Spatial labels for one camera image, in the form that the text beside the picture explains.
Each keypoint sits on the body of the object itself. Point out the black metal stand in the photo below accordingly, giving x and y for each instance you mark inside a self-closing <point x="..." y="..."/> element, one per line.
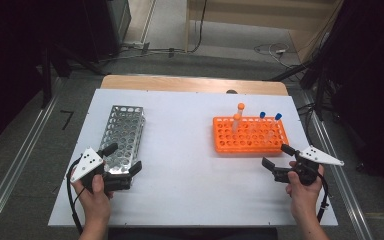
<point x="46" y="76"/>
<point x="320" y="86"/>

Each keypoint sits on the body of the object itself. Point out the white table board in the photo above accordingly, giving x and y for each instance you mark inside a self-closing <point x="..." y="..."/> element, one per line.
<point x="186" y="133"/>

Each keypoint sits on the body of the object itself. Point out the black cabinet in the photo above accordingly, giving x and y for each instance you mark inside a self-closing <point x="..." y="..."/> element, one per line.
<point x="103" y="26"/>

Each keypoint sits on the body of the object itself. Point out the wooden table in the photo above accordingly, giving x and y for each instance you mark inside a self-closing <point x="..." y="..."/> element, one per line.
<point x="180" y="83"/>

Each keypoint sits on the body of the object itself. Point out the person's dark clothing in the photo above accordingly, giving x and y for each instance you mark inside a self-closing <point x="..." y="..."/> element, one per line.
<point x="193" y="235"/>

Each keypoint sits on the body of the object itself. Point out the metal floor rail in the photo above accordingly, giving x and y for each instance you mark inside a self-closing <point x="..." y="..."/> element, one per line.
<point x="340" y="186"/>
<point x="16" y="160"/>

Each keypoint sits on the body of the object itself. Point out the orange test tube rack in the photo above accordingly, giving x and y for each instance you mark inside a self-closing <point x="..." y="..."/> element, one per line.
<point x="246" y="141"/>

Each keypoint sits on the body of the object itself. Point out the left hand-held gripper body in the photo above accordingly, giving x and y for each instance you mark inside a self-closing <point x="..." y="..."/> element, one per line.
<point x="86" y="163"/>

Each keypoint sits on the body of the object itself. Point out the person's right hand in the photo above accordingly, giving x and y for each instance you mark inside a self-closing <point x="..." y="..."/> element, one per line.
<point x="305" y="200"/>

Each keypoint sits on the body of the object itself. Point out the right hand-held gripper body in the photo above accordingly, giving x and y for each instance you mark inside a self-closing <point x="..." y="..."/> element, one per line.
<point x="316" y="156"/>

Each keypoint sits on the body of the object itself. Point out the blue-capped test tube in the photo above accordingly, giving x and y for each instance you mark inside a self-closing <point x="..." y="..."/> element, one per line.
<point x="278" y="116"/>
<point x="262" y="115"/>

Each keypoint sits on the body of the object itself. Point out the person's left hand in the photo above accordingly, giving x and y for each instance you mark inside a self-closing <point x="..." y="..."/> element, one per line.
<point x="95" y="206"/>

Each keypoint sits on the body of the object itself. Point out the metal test tube rack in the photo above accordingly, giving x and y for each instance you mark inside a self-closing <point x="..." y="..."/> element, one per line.
<point x="125" y="130"/>

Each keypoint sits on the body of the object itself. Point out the dark curtain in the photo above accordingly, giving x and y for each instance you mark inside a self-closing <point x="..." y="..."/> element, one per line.
<point x="373" y="83"/>
<point x="10" y="66"/>

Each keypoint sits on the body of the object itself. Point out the dark table grommet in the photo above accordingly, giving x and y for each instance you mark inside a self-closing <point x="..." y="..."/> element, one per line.
<point x="231" y="91"/>

